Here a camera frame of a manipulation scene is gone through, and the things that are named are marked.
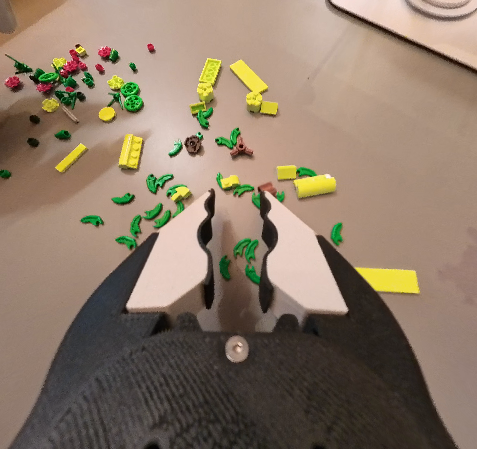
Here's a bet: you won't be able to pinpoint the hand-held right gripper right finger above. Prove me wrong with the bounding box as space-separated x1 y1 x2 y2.
256 190 349 332

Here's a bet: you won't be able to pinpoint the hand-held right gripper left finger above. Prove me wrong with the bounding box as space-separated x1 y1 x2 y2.
126 189 217 331

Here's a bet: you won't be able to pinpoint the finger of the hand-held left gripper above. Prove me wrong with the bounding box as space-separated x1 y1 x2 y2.
0 0 17 34

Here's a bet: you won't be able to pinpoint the pile of small flower pieces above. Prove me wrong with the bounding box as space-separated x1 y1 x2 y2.
4 43 138 123

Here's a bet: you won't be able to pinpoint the lime slope toy brick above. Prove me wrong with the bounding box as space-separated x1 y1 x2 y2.
118 133 144 169

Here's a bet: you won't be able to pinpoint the scattered green leaf pieces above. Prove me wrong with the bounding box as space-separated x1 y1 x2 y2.
81 108 343 285

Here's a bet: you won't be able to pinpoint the wide lime toy tile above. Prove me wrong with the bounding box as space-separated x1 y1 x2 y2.
354 267 420 294

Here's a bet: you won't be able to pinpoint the lime half cylinder brick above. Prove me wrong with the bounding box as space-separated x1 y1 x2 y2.
293 175 337 199

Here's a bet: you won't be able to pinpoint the narrow lime toy tile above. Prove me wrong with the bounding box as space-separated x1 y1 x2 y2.
55 143 89 173

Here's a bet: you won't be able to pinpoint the large lime toy tile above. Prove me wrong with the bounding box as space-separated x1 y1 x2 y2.
229 59 269 94

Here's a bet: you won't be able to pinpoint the lime studded toy plate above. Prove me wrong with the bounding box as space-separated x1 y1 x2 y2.
199 58 222 83

